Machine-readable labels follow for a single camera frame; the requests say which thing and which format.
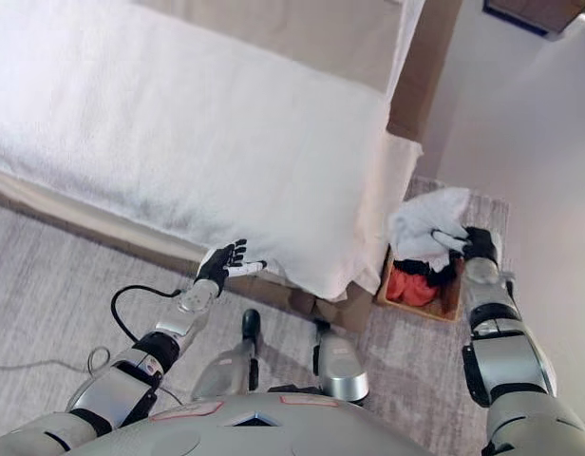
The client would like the orange garment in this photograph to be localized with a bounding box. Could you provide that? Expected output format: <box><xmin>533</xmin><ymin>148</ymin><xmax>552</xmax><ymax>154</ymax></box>
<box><xmin>386</xmin><ymin>270</ymin><xmax>439</xmax><ymax>308</ymax></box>

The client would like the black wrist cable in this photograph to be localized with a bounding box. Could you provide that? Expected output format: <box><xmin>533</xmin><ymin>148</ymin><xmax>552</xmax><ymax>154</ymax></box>
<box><xmin>110</xmin><ymin>284</ymin><xmax>182</xmax><ymax>344</ymax></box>

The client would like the brown wicker laundry basket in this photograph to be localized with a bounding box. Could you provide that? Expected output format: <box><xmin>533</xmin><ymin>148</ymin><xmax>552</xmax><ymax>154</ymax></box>
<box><xmin>375</xmin><ymin>222</ymin><xmax>467</xmax><ymax>324</ymax></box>

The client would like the silver left robot leg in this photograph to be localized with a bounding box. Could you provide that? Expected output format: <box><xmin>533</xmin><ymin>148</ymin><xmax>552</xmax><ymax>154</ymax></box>
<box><xmin>191</xmin><ymin>308</ymin><xmax>263</xmax><ymax>401</ymax></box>

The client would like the silver robot leg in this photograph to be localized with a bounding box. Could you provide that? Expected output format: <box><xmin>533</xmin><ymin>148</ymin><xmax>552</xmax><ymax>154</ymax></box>
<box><xmin>312</xmin><ymin>318</ymin><xmax>370</xmax><ymax>406</ymax></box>
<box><xmin>191</xmin><ymin>308</ymin><xmax>263</xmax><ymax>401</ymax></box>

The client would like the grey woven rug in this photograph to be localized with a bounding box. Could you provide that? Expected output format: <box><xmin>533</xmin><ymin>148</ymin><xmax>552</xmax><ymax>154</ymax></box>
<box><xmin>0</xmin><ymin>175</ymin><xmax>510</xmax><ymax>456</ymax></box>

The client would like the brown upholstered bed frame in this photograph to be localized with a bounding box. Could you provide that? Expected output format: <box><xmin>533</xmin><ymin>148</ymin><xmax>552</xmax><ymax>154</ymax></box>
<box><xmin>0</xmin><ymin>0</ymin><xmax>464</xmax><ymax>334</ymax></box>

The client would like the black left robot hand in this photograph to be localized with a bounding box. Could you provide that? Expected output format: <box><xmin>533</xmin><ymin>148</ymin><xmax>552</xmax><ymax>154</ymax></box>
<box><xmin>196</xmin><ymin>238</ymin><xmax>268</xmax><ymax>290</ymax></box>

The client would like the white garment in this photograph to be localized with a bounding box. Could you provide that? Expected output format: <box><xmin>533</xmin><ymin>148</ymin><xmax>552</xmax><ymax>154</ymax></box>
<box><xmin>389</xmin><ymin>187</ymin><xmax>503</xmax><ymax>275</ymax></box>

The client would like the cream bed undersheet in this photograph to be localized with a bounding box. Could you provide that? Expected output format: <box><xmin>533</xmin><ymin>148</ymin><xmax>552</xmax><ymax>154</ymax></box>
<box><xmin>0</xmin><ymin>135</ymin><xmax>425</xmax><ymax>301</ymax></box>

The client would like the silver right robot leg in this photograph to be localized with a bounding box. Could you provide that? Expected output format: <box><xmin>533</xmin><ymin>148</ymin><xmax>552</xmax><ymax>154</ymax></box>
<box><xmin>312</xmin><ymin>318</ymin><xmax>370</xmax><ymax>406</ymax></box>

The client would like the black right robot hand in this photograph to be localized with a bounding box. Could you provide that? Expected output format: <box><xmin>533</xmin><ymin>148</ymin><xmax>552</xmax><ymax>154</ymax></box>
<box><xmin>429</xmin><ymin>226</ymin><xmax>499</xmax><ymax>267</ymax></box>

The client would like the beige duvet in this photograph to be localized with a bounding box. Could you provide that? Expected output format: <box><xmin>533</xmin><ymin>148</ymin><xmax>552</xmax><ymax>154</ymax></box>
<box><xmin>139</xmin><ymin>0</ymin><xmax>417</xmax><ymax>94</ymax></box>

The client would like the thin grey cable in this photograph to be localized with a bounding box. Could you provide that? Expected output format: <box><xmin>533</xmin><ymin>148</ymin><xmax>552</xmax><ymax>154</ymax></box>
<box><xmin>0</xmin><ymin>346</ymin><xmax>184</xmax><ymax>408</ymax></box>

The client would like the grey robot torso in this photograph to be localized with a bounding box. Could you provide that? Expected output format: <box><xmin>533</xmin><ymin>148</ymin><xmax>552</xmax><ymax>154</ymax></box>
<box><xmin>73</xmin><ymin>389</ymin><xmax>445</xmax><ymax>456</ymax></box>

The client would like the white fluffy blanket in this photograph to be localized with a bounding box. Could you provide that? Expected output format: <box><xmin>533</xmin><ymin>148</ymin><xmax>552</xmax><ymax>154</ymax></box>
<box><xmin>0</xmin><ymin>0</ymin><xmax>393</xmax><ymax>300</ymax></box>

